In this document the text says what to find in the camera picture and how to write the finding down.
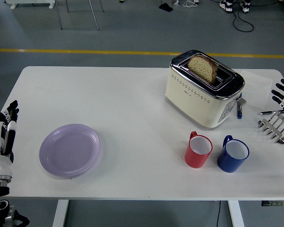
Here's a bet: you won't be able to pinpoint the purple plastic plate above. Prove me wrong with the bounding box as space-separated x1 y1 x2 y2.
39 123 101 180

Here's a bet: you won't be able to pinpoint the brown bread slice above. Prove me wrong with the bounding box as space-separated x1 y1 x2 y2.
187 53 218 85

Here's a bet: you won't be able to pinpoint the black ballpoint pen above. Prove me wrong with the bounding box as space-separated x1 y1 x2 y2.
257 109 284 116

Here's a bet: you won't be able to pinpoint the white paper sheet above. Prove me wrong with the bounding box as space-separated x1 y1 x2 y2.
239 69 275 111

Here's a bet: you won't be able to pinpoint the silver metal toast rack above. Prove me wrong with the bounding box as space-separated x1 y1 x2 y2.
257 111 284 144

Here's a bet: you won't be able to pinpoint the blue enamel mug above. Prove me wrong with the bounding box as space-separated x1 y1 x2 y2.
217 135 250 173

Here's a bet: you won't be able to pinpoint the white table leg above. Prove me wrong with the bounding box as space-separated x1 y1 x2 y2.
52 200 70 227
228 200 246 227

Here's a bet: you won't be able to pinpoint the cream chrome toaster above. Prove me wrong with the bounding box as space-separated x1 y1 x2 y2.
165 49 246 130

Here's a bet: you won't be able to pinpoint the black white shoe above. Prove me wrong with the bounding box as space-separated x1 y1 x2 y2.
219 0 233 12
240 0 251 13

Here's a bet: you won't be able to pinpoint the black table control panel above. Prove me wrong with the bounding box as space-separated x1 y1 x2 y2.
261 200 284 207

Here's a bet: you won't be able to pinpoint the red enamel mug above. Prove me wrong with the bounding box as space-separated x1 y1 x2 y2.
184 131 213 169

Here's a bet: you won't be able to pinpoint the white floor stand base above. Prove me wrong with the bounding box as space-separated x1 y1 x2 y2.
4 0 55 10

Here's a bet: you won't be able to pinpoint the black looped floor cable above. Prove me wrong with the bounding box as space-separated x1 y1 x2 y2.
232 0 255 32

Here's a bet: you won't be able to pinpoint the thin black hanging cable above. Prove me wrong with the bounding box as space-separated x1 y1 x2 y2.
214 200 222 227

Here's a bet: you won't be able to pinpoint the white coiled floor cable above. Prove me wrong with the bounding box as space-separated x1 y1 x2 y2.
183 0 200 8

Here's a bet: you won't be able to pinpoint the grey metal frame legs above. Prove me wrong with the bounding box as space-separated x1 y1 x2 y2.
54 0 105 31

